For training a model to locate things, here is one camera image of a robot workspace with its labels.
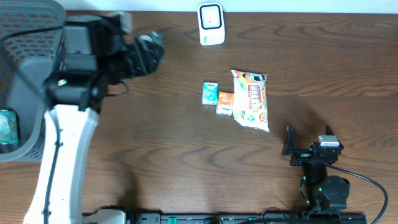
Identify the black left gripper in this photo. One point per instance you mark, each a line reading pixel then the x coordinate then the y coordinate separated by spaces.
pixel 137 58

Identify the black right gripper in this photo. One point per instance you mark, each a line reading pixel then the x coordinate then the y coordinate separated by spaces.
pixel 290 145

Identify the large white snack bag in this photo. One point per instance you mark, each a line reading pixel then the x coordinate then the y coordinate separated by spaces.
pixel 250 101

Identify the small teal tissue pack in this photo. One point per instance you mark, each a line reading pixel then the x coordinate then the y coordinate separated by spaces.
pixel 210 93

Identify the orange small snack packet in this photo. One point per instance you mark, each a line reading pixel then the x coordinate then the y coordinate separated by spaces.
pixel 225 103

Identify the teal snack packet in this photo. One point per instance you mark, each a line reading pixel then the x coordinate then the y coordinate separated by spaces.
pixel 9 134

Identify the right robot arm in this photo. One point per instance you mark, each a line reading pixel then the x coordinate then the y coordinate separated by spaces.
pixel 324 193

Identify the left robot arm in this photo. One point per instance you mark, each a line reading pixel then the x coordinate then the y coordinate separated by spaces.
pixel 96 56

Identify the white barcode scanner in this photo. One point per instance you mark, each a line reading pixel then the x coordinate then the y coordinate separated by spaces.
pixel 211 23

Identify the grey plastic mesh basket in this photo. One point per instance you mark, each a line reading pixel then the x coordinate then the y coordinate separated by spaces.
pixel 33 54

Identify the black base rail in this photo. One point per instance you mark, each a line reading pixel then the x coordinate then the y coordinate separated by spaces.
pixel 119 216

